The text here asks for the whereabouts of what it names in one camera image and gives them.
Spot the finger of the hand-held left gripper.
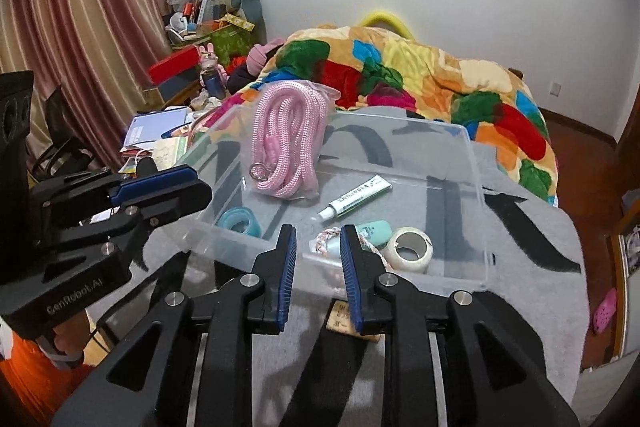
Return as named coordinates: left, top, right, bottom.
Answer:
left=36, top=179, right=214, bottom=260
left=30, top=164, right=200, bottom=210

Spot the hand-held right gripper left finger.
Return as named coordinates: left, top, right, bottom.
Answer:
left=50, top=224, right=298, bottom=427

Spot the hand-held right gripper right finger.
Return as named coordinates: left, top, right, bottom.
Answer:
left=339, top=223, right=581, bottom=427

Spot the pink white braided cord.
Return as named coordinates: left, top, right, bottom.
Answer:
left=309, top=227, right=346, bottom=260

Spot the clear plastic storage box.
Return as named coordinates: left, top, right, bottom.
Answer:
left=177, top=104, right=493, bottom=293

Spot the pile of papers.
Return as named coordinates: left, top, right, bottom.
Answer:
left=120, top=134, right=201, bottom=178

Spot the small wooden tag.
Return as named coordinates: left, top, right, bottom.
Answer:
left=325, top=301, right=381, bottom=337

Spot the light blue tape roll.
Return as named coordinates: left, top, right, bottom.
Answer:
left=216, top=207, right=263, bottom=238

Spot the mint green small device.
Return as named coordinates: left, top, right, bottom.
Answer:
left=357, top=220, right=392, bottom=249

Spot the blue white notebook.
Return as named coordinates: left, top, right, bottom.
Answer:
left=120, top=107, right=188, bottom=152

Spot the white tape roll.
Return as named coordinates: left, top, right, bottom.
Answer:
left=384, top=227, right=434, bottom=275

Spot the white green ointment tube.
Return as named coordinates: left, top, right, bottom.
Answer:
left=315, top=175, right=392, bottom=222

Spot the bottle with pink bunny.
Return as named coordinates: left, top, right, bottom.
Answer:
left=199, top=44, right=228, bottom=100

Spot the red box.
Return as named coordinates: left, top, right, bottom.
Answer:
left=147, top=46, right=201, bottom=84

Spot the dark jacket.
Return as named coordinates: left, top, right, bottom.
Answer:
left=227, top=57, right=266, bottom=95

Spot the green cardboard box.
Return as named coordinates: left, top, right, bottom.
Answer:
left=207, top=24, right=256, bottom=62

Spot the pink knitted hat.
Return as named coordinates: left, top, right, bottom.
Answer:
left=247, top=38, right=286, bottom=72

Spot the grey blanket with black pattern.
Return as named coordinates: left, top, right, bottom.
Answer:
left=90, top=104, right=591, bottom=427

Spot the pink striped curtain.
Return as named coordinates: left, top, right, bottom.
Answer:
left=0, top=0, right=178, bottom=168

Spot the colourful patchwork blanket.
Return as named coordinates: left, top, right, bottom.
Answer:
left=227, top=24, right=558, bottom=208

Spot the pink clog shoe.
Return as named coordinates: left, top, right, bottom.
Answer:
left=592, top=288, right=618, bottom=334

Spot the yellow pillow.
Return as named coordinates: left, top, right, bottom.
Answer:
left=356, top=9, right=416, bottom=40

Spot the wooden cabinet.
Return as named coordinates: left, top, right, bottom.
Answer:
left=607, top=192, right=640, bottom=358

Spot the pink rope in clear bag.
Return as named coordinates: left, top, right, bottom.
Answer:
left=247, top=79, right=341, bottom=202

